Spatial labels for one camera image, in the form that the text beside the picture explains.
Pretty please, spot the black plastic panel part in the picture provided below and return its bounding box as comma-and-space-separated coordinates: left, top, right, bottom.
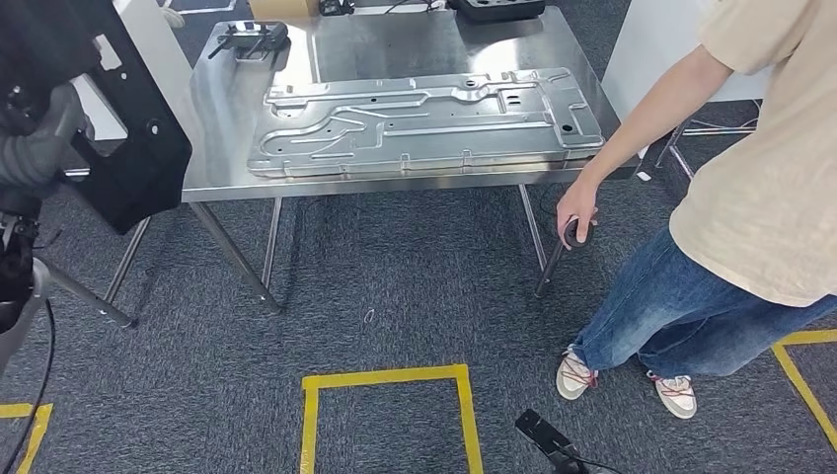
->
0, 0, 194, 235

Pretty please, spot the stainless steel workbench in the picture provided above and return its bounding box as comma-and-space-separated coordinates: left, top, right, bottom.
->
101, 6, 643, 315

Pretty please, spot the black plastic tray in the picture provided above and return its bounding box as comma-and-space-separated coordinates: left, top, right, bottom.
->
447, 0, 547, 24

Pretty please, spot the person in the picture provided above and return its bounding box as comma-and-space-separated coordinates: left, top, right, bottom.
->
556, 0, 837, 422

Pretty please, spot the grey metal rod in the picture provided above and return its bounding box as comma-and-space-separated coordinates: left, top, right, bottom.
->
38, 261, 140, 329

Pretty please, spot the person's hand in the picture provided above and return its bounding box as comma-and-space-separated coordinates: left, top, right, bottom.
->
556, 180, 599, 251

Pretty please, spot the stamped sheet metal panel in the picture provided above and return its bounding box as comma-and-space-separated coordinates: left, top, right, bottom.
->
247, 67, 606, 179

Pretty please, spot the black round handheld controller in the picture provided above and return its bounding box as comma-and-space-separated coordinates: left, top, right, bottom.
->
563, 217, 595, 250

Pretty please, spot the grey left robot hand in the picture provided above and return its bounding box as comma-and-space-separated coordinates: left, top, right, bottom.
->
29, 81, 93, 165

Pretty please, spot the white board panel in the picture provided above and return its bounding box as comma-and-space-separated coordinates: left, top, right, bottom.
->
71, 0, 197, 142

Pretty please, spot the chrome metal frame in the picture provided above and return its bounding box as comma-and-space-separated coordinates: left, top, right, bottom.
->
653, 118, 760, 181

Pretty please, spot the white cabinet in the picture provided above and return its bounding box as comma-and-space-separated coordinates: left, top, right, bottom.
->
601, 0, 773, 122

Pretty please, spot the cardboard box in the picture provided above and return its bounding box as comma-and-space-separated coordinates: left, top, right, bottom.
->
248, 0, 322, 21

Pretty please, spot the black handheld device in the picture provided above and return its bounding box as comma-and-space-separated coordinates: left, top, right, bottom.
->
207, 21, 290, 63

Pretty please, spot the black camera cable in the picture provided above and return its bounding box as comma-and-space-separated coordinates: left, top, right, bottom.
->
556, 451, 623, 474

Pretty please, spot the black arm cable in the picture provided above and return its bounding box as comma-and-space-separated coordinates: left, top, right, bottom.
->
0, 299, 57, 474

